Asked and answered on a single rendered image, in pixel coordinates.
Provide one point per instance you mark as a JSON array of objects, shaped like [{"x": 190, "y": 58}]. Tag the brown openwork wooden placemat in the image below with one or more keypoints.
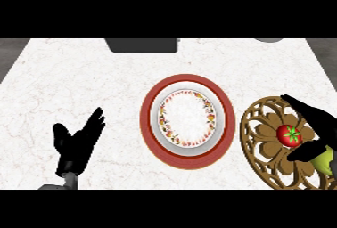
[{"x": 267, "y": 139}]

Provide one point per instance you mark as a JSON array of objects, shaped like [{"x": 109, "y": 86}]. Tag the white plate with red rim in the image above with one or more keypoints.
[{"x": 186, "y": 120}]

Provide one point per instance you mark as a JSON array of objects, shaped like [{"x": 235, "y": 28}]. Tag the yellow-green pear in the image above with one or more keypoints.
[{"x": 323, "y": 161}]

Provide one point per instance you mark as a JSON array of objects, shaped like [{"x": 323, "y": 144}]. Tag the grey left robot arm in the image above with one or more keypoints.
[{"x": 65, "y": 181}]

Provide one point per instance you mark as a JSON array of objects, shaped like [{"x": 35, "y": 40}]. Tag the pale grey round object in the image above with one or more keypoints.
[{"x": 267, "y": 40}]

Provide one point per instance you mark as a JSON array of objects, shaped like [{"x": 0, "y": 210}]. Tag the dark grey appliance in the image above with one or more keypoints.
[{"x": 141, "y": 45}]

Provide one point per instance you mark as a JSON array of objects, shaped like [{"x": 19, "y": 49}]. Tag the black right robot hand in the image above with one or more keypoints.
[{"x": 316, "y": 124}]

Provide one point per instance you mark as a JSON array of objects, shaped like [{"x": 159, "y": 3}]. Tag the red tomato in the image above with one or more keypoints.
[{"x": 288, "y": 136}]

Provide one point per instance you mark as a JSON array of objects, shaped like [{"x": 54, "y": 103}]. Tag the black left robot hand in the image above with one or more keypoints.
[{"x": 76, "y": 142}]

